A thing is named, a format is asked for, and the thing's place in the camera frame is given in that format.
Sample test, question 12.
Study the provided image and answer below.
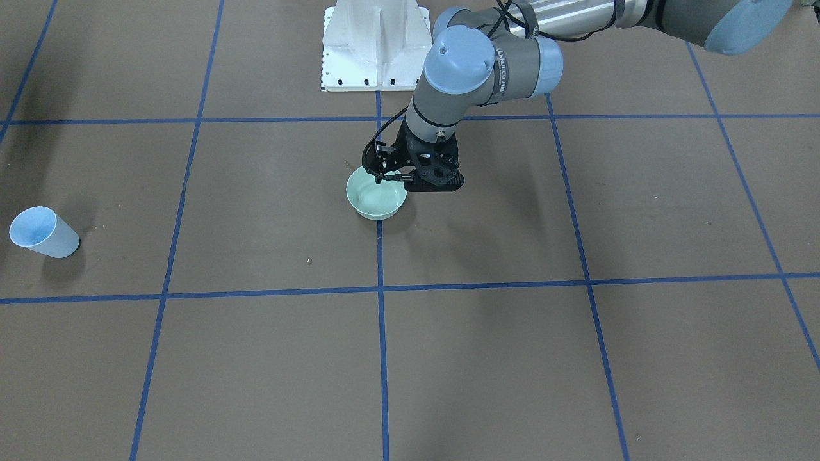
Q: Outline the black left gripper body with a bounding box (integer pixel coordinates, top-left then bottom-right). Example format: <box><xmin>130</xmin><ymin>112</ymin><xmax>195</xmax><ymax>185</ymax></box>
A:
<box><xmin>382</xmin><ymin>122</ymin><xmax>459</xmax><ymax>170</ymax></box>

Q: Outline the mint green bowl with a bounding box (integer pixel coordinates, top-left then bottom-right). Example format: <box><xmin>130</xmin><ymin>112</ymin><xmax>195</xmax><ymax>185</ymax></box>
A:
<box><xmin>345</xmin><ymin>167</ymin><xmax>408</xmax><ymax>221</ymax></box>

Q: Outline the light blue plastic cup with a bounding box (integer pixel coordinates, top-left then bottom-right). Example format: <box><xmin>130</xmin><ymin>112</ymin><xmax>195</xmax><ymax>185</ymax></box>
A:
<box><xmin>9</xmin><ymin>206</ymin><xmax>80</xmax><ymax>259</ymax></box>

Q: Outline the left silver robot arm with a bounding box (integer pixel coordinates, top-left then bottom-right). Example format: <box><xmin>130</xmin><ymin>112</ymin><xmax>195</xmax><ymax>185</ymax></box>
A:
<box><xmin>361</xmin><ymin>1</ymin><xmax>792</xmax><ymax>192</ymax></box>

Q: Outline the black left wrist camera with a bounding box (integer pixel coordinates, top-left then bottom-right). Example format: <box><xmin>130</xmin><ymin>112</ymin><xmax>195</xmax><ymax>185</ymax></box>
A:
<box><xmin>404</xmin><ymin>149</ymin><xmax>465</xmax><ymax>193</ymax></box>

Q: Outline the white pedestal column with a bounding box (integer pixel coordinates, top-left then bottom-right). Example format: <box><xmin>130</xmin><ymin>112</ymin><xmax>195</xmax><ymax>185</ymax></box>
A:
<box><xmin>320</xmin><ymin>1</ymin><xmax>432</xmax><ymax>92</ymax></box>

